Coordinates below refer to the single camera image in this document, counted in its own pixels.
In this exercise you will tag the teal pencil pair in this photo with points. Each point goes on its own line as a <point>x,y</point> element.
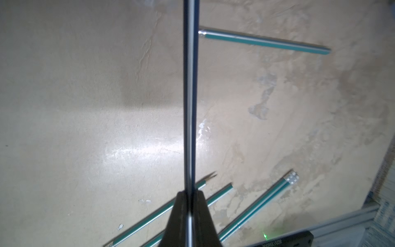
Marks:
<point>288,180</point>

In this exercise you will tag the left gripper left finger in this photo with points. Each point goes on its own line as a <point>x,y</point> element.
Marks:
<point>175,232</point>

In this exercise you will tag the dark pencil pair angled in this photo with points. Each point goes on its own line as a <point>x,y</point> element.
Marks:
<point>191,14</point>

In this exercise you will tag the teal pencil diagonal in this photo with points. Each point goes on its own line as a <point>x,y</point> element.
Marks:
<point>159,212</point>

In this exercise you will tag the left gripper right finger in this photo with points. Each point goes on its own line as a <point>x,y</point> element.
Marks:
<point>204,232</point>

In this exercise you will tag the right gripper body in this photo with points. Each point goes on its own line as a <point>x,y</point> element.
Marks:
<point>301,239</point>

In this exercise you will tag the teal pencil pair horizontal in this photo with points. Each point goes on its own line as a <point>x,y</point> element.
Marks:
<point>263,41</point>

